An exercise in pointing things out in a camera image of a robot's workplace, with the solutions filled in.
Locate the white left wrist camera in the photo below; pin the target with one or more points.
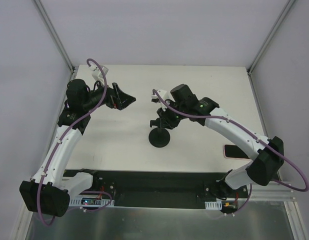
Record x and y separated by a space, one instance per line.
97 74

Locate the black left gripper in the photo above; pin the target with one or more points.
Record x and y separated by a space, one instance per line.
114 95

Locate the white right cable duct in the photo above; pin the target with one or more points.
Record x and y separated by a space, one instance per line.
213 205

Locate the aluminium table rail right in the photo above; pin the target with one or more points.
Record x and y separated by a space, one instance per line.
275 214

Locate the aluminium frame post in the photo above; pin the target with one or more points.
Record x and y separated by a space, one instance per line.
53 34
271 34

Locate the white cable duct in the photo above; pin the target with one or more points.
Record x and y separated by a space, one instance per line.
213 205
90 202

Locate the black phone stand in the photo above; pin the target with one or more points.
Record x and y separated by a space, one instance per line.
158 137

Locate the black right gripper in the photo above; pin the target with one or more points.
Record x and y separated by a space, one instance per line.
163 117

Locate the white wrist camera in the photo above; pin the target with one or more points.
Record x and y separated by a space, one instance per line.
97 74
160 96

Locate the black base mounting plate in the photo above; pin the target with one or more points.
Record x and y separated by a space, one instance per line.
148 189

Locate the aluminium frame post left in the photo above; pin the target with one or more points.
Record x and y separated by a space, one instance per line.
53 34

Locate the aluminium frame post right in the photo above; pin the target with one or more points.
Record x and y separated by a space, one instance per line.
271 34

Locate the white left cable duct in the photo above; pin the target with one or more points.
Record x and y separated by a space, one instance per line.
90 202

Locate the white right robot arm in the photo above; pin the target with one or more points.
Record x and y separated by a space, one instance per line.
180 103

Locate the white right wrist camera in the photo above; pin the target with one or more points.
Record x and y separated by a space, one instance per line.
160 96

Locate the phone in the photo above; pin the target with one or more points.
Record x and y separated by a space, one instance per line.
233 152

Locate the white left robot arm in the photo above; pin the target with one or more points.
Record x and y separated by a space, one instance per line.
47 192

